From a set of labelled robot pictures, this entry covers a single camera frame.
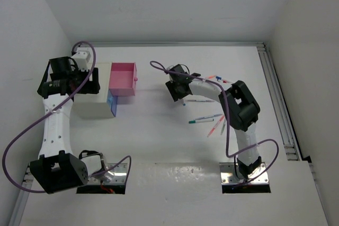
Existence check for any aluminium frame rail left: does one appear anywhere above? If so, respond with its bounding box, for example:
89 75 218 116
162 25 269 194
8 164 34 226

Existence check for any aluminium frame rail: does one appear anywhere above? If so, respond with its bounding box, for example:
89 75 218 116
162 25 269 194
91 42 265 48
257 43 302 161
8 164 34 226

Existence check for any aluminium frame rail back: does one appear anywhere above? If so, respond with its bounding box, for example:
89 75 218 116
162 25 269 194
91 42 265 48

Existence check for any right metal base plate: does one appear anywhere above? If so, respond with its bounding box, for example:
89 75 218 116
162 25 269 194
220 162 269 185

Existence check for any green gel pen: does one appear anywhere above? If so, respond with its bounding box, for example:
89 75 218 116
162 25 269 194
220 118 227 135

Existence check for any blue transparent drawer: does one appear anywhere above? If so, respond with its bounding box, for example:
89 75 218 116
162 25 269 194
106 90 118 117

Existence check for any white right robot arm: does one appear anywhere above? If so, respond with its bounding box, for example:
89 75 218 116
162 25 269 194
165 64 262 179

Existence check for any pink drawer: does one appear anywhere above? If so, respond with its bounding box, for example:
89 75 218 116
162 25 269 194
109 62 138 97

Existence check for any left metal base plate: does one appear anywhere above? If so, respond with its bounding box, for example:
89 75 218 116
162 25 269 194
87 163 128 185

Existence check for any aluminium frame rail right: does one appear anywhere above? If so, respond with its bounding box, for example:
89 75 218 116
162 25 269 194
257 43 302 161

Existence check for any metal base plate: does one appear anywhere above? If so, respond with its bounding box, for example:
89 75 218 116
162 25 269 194
220 162 269 185
87 163 128 185

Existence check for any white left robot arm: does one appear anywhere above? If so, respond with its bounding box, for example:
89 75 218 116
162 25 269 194
30 52 104 194

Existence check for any red capped marker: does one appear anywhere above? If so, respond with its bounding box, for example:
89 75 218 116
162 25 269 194
222 79 234 84

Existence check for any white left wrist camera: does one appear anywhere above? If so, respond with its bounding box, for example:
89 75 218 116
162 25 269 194
72 50 91 71

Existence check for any dark blue gel pen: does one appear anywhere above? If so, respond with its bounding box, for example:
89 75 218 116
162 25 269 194
186 100 215 103

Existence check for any white drawer cabinet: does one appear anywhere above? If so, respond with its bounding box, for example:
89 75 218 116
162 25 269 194
72 62 114 119

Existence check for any pink gel pen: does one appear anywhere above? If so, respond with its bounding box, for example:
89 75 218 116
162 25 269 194
207 115 225 137

